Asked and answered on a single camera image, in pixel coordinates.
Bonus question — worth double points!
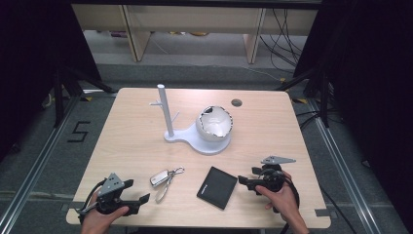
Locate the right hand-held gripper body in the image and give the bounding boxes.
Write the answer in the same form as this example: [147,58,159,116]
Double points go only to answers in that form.
[256,155,297,195]

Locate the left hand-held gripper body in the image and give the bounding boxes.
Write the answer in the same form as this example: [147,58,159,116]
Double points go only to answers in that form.
[95,172,141,216]

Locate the silver car key with ring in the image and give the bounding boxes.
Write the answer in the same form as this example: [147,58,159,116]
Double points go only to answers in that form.
[149,166,186,205]

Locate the black wallet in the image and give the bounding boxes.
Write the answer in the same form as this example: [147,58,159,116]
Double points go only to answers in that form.
[196,166,239,211]

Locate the person's right hand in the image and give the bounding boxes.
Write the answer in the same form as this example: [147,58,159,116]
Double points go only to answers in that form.
[254,171,302,222]

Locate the person's left hand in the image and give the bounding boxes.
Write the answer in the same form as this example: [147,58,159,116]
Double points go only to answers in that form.
[80,191,131,234]

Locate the white bowl with silver inside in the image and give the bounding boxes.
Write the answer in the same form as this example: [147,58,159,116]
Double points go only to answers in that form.
[195,104,235,142]

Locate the white stand with pegs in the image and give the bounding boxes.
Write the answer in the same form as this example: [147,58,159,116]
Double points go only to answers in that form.
[148,83,233,156]

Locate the black metal stand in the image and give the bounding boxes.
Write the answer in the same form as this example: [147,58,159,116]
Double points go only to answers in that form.
[52,63,118,129]
[275,66,331,129]

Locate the black curtain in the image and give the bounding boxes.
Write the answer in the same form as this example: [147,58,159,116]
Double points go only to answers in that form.
[292,0,413,227]
[0,0,102,162]

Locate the beige wooden desk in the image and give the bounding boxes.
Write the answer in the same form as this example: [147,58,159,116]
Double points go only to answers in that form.
[70,3,319,65]

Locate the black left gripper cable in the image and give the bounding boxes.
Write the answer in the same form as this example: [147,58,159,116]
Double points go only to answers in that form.
[77,177,109,225]

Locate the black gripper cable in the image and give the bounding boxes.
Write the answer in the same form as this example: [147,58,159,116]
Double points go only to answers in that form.
[280,172,302,234]
[77,177,109,225]

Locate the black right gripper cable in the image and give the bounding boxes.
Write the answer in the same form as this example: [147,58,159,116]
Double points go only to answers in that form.
[280,172,302,234]

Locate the aluminium floor rail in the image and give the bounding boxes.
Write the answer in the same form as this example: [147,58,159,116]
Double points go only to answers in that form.
[0,93,82,234]
[306,97,383,234]

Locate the white floor cable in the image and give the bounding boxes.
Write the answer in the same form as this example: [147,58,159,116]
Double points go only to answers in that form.
[242,64,284,82]

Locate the bundle of black floor cables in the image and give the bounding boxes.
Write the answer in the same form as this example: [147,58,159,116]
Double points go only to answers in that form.
[258,8,310,75]

